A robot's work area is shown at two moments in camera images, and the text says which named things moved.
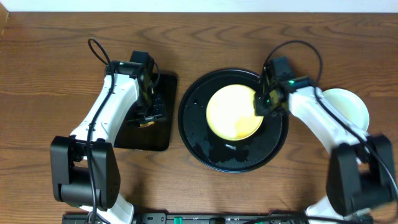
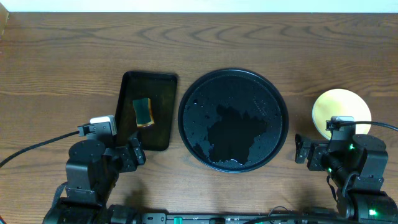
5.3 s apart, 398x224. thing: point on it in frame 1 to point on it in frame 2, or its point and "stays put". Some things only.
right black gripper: x=261 y=109 to x=318 y=148
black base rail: x=222 y=218 stays put
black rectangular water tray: x=156 y=137 stays put
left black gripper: x=150 y=115 to x=131 y=154
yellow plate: x=231 y=112 to x=340 y=102
